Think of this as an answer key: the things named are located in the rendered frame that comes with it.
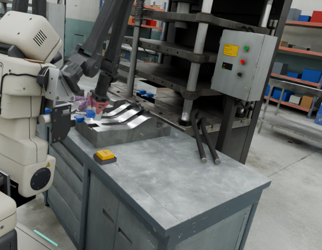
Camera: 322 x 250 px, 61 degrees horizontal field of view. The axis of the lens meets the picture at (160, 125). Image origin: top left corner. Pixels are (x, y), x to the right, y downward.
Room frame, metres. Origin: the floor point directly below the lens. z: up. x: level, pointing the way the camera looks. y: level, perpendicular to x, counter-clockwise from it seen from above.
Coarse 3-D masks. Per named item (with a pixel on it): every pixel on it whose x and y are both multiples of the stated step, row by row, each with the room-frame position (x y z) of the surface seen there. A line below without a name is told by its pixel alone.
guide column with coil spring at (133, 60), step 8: (136, 8) 2.41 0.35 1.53; (136, 16) 2.40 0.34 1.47; (136, 24) 2.40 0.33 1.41; (136, 32) 2.40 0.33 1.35; (136, 40) 2.40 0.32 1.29; (136, 48) 2.40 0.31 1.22; (136, 56) 2.41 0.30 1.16; (128, 80) 2.42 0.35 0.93; (128, 88) 2.40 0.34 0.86; (128, 96) 2.40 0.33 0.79
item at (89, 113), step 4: (92, 108) 1.31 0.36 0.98; (76, 112) 1.23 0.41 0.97; (80, 112) 1.25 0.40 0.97; (84, 112) 1.26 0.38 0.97; (88, 112) 1.26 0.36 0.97; (92, 112) 1.28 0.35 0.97; (88, 116) 1.26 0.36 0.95; (92, 116) 1.27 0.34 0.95; (96, 116) 1.28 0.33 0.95; (100, 116) 1.30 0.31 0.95; (96, 120) 1.29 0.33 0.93
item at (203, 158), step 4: (192, 120) 1.61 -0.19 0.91; (192, 124) 1.58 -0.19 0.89; (196, 124) 1.57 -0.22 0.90; (196, 128) 1.52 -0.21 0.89; (196, 132) 1.48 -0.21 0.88; (196, 136) 1.44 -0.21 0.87; (196, 140) 1.42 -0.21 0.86; (200, 140) 1.41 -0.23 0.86; (200, 144) 1.37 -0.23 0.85; (200, 148) 1.34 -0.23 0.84; (200, 152) 1.31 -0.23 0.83; (204, 152) 1.31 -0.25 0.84; (200, 156) 1.29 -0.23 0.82; (204, 156) 1.27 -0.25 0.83; (204, 160) 1.26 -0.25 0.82
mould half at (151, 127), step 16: (112, 112) 1.57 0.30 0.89; (128, 112) 1.53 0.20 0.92; (80, 128) 1.37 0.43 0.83; (96, 128) 1.27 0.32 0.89; (112, 128) 1.31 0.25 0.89; (128, 128) 1.36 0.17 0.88; (144, 128) 1.43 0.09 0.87; (160, 128) 1.51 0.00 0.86; (96, 144) 1.23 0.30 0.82; (112, 144) 1.29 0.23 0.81
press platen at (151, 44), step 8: (128, 40) 2.55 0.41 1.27; (144, 40) 2.56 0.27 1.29; (152, 40) 2.82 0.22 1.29; (160, 40) 3.14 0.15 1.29; (152, 48) 2.28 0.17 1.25; (160, 48) 2.21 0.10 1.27; (168, 48) 2.14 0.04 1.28; (176, 48) 2.13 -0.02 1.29; (184, 48) 2.31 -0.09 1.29; (192, 48) 2.52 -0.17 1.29; (184, 56) 2.00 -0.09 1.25; (192, 56) 1.82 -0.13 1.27; (200, 56) 1.81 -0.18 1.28; (208, 56) 1.95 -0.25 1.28; (216, 56) 2.04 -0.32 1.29
